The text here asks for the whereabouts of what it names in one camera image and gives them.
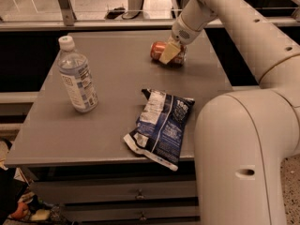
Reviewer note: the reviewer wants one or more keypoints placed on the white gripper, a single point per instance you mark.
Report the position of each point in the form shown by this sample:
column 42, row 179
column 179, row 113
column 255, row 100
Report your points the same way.
column 184, row 34

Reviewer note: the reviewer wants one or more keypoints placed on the red coke can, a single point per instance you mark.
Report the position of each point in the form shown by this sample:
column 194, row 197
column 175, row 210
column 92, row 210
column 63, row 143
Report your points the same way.
column 158, row 47

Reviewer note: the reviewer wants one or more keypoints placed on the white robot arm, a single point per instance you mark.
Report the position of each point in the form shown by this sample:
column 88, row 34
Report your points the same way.
column 242, row 137

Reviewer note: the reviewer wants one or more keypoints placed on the blue chip bag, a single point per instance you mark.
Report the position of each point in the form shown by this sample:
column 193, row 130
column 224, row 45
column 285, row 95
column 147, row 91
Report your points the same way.
column 160, row 128

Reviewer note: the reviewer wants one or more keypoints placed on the clear plastic water bottle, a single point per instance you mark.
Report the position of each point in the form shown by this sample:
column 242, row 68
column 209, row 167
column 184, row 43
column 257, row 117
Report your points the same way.
column 76, row 75

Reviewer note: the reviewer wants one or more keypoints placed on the top drawer metal knob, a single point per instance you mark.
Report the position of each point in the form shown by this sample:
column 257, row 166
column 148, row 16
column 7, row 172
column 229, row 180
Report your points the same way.
column 139, row 195

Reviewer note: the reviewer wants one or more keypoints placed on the yellow sponge on floor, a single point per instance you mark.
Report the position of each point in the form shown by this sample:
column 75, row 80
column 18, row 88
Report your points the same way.
column 40, row 215

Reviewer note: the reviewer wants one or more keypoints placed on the orange round object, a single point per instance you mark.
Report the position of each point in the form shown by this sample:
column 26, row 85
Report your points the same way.
column 21, row 211

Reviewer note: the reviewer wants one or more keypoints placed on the white pedestal stand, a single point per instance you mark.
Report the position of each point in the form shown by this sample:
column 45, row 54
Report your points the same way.
column 135, row 10

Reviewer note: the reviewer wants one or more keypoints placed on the metal railing frame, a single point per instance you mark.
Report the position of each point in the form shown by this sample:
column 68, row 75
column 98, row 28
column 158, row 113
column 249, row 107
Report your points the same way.
column 55, row 15

